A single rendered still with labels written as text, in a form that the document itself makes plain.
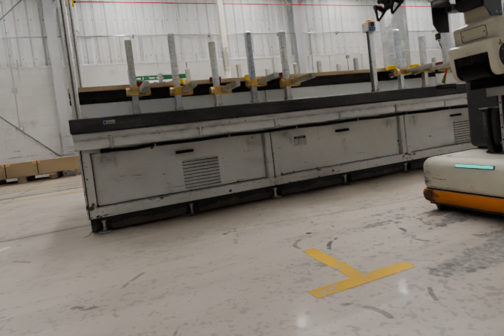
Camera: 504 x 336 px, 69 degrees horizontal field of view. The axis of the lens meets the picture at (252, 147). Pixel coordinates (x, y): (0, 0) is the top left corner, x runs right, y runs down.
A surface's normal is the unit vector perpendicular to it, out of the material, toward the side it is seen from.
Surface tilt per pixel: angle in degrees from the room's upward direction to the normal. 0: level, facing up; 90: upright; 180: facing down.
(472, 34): 98
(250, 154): 90
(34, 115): 90
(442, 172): 90
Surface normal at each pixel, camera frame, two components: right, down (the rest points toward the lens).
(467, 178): -0.92, 0.13
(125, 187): 0.37, 0.00
